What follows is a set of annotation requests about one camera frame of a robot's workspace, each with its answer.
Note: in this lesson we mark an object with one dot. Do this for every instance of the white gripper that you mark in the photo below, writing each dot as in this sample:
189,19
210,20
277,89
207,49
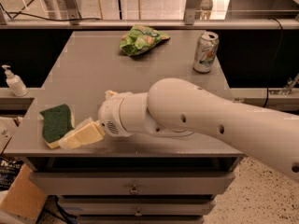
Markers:
108,116

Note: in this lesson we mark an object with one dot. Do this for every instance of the green and yellow sponge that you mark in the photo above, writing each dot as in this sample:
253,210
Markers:
57,122

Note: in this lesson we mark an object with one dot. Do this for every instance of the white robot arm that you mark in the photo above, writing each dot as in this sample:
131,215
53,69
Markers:
175,107

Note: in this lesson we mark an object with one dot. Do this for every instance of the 7up soda can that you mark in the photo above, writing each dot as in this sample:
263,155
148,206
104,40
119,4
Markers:
205,52

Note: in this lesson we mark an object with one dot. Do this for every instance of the grey drawer cabinet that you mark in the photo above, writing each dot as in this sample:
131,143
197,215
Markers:
177,178

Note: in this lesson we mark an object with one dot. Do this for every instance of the green chip bag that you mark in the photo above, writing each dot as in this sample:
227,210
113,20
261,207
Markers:
141,39

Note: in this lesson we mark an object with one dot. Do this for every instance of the top drawer knob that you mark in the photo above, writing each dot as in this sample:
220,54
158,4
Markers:
133,190

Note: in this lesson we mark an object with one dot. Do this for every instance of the drawer knob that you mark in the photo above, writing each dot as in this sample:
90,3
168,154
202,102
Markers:
138,213
133,190

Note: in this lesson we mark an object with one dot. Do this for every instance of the white pump bottle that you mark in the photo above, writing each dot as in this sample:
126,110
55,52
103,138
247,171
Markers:
14,82

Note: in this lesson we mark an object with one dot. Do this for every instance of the dark printed box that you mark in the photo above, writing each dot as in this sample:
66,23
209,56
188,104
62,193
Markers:
8,172

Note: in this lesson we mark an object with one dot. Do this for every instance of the cardboard box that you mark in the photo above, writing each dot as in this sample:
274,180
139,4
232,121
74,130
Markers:
23,199

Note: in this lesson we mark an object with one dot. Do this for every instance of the grey metal rail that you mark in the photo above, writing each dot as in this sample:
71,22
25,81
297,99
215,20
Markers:
264,24

